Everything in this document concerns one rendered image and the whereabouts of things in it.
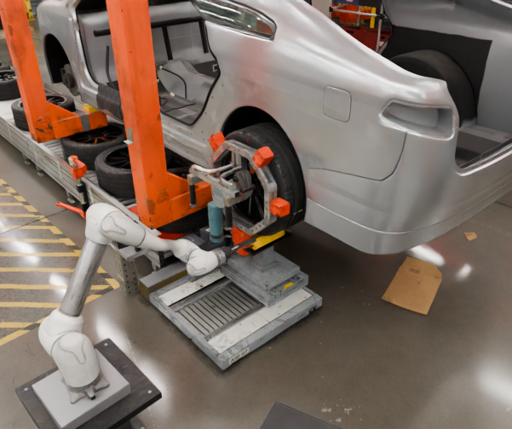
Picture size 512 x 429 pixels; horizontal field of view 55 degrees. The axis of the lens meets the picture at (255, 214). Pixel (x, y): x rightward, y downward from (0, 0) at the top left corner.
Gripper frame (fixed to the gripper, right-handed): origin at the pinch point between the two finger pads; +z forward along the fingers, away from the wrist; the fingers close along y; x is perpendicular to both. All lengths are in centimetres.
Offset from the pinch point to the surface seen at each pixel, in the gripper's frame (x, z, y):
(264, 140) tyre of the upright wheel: 45, 20, 30
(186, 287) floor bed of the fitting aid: -4, -14, -75
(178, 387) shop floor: -53, -62, -37
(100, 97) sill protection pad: 180, 23, -141
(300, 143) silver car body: 31, 24, 50
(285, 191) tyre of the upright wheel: 14.0, 17.9, 27.6
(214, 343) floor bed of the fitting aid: -42, -32, -37
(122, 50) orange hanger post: 119, -29, 21
